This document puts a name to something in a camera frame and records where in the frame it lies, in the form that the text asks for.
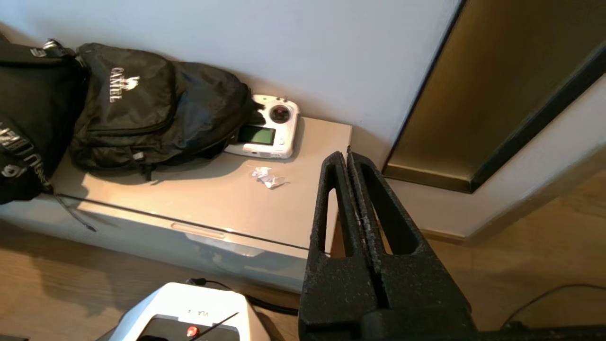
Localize black power cable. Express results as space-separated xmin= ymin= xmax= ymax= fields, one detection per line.
xmin=186 ymin=278 xmax=300 ymax=315

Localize black Camel logo backpack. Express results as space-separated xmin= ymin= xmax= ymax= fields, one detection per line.
xmin=70 ymin=43 xmax=266 ymax=180

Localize large black backpack grey stripes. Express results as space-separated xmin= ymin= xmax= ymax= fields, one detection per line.
xmin=0 ymin=40 xmax=98 ymax=233

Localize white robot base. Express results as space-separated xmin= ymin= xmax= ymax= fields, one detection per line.
xmin=97 ymin=283 xmax=270 ymax=341

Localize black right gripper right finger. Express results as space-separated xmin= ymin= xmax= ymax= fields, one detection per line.
xmin=349 ymin=154 xmax=469 ymax=313

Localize white remote controller with screen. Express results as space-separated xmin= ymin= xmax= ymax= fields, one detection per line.
xmin=225 ymin=95 xmax=300 ymax=160

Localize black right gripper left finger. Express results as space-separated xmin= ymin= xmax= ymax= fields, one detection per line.
xmin=299 ymin=152 xmax=386 ymax=327

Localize thin black floor cable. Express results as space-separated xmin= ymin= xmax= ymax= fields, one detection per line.
xmin=502 ymin=284 xmax=606 ymax=330

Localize brown wooden floor trim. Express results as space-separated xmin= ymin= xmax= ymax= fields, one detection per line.
xmin=419 ymin=147 xmax=606 ymax=244

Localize crumpled white paper scrap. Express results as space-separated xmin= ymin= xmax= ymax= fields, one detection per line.
xmin=251 ymin=167 xmax=287 ymax=189

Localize beige drawer cabinet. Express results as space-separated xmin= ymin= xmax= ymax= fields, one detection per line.
xmin=0 ymin=116 xmax=353 ymax=294

